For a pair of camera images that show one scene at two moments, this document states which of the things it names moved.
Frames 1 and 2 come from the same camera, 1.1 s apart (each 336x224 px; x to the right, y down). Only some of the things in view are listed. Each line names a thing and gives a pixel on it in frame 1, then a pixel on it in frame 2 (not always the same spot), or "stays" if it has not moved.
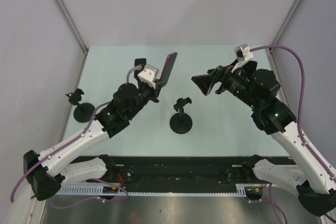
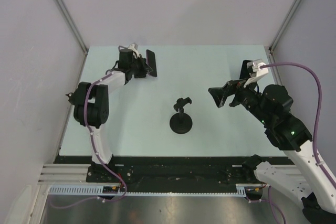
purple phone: x=169 y=63 to x=151 y=62
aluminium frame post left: x=69 y=19 stays
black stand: x=181 y=123 stays
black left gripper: x=155 y=92 to x=144 y=65
